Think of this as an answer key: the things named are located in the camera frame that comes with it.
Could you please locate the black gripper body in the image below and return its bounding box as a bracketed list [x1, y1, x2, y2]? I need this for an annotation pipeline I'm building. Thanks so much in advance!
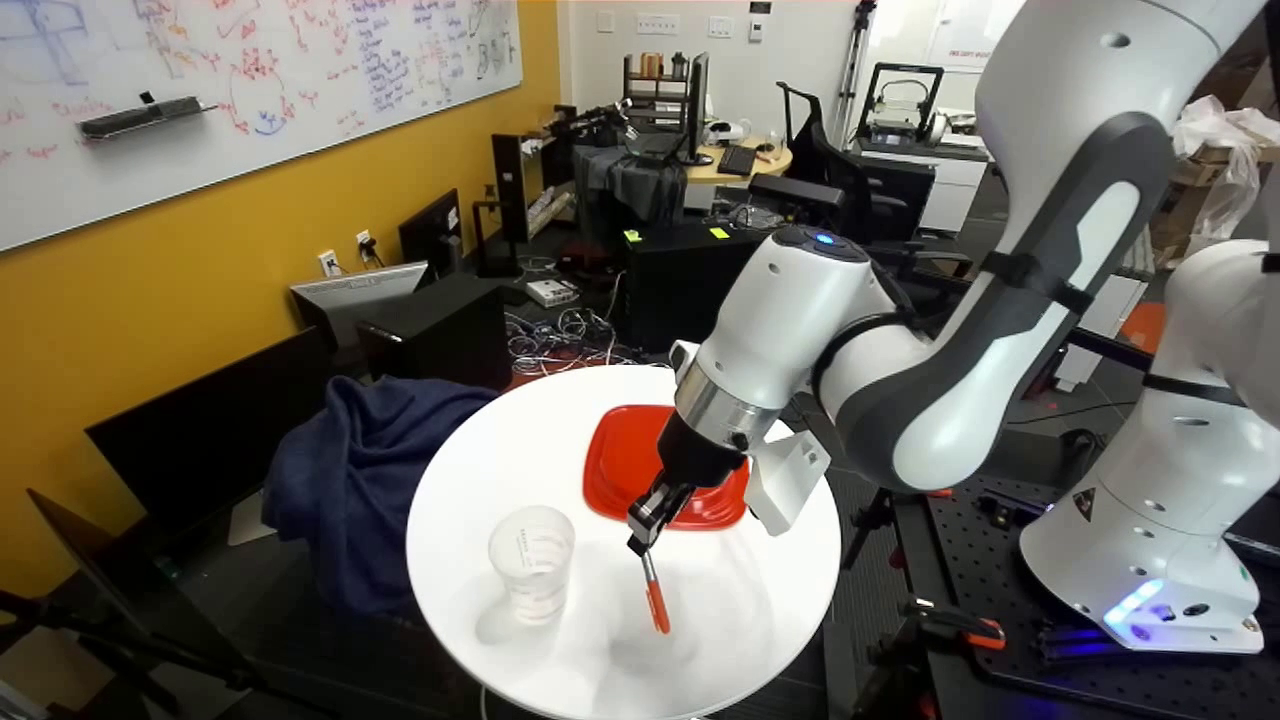
[651, 415, 754, 505]

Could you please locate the orange and grey pen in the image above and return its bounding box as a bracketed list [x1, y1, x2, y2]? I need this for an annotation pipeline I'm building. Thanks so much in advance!
[635, 544, 676, 640]

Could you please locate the black perforated robot base table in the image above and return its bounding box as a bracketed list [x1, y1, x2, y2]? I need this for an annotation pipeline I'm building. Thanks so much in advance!
[888, 493, 1280, 720]

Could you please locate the clear plastic cup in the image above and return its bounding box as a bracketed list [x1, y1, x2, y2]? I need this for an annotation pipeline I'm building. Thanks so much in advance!
[483, 502, 582, 628]

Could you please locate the red square plate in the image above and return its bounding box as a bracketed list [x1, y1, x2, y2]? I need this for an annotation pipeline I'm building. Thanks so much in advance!
[582, 403, 754, 533]

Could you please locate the black computer tower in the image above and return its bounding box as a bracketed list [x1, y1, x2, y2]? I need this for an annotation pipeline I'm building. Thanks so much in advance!
[614, 219, 778, 352]

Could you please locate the black box case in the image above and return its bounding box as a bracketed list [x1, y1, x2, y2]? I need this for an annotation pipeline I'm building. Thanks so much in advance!
[356, 271, 518, 392]

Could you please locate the dark blue cloth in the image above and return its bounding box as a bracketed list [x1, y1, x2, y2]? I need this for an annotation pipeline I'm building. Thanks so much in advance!
[259, 372, 501, 632]

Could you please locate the black shelf rack with items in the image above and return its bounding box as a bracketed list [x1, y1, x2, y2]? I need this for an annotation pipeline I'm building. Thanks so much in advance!
[622, 54, 713, 138]

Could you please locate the white flat tray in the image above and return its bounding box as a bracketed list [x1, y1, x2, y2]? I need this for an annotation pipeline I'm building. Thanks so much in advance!
[290, 255, 431, 320]

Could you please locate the long black rod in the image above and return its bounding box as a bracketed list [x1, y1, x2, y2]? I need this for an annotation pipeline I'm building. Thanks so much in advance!
[1066, 323, 1153, 375]

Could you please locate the black flat panel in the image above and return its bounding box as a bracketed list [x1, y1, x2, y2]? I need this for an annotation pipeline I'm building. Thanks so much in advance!
[83, 323, 338, 566]

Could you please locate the crumpled clear plastic bag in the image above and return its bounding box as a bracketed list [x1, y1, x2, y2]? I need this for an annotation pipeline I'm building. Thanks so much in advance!
[1155, 91, 1280, 271]

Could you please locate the black whiteboard eraser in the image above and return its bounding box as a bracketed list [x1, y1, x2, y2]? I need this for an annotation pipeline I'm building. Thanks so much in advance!
[78, 91, 218, 140]

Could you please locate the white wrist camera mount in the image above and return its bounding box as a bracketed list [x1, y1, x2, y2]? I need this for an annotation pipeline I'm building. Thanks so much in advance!
[743, 424, 838, 541]

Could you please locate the tangled cable pile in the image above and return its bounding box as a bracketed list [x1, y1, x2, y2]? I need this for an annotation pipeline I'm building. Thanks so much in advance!
[506, 300, 634, 390]

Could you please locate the wall whiteboard with writing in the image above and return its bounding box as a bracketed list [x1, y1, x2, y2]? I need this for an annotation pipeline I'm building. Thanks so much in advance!
[0, 0, 529, 255]

